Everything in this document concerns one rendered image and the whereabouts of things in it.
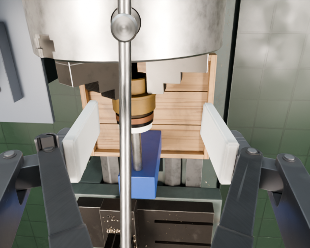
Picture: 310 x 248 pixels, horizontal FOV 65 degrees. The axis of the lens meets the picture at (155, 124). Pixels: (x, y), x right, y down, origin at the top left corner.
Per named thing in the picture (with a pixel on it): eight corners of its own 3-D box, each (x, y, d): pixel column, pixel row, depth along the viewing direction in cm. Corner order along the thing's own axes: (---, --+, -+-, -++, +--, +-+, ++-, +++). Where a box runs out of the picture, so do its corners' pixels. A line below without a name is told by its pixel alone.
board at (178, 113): (79, 53, 66) (74, 56, 63) (215, 52, 63) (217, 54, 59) (94, 149, 79) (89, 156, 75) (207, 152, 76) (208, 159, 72)
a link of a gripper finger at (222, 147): (227, 143, 14) (240, 143, 14) (203, 102, 20) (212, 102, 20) (220, 185, 15) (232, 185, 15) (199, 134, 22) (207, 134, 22)
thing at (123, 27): (117, 11, 29) (109, 13, 19) (135, 12, 30) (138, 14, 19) (117, 30, 30) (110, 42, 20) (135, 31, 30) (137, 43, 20)
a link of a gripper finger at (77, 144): (79, 183, 15) (67, 183, 15) (100, 132, 21) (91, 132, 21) (74, 141, 14) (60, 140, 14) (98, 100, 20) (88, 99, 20)
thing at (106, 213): (104, 197, 73) (98, 210, 69) (137, 199, 72) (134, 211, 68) (110, 245, 82) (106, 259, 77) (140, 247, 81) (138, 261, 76)
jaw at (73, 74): (106, 28, 41) (37, 34, 33) (126, 29, 38) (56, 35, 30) (112, 91, 46) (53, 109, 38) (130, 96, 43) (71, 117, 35)
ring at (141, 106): (101, 81, 42) (106, 130, 46) (155, 81, 41) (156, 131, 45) (113, 70, 50) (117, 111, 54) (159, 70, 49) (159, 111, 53)
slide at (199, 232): (78, 196, 80) (73, 206, 76) (212, 202, 76) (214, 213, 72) (86, 235, 87) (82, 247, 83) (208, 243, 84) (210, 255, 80)
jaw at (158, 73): (143, 28, 39) (219, 27, 37) (149, 26, 44) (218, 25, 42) (146, 94, 44) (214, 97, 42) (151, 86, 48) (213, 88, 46)
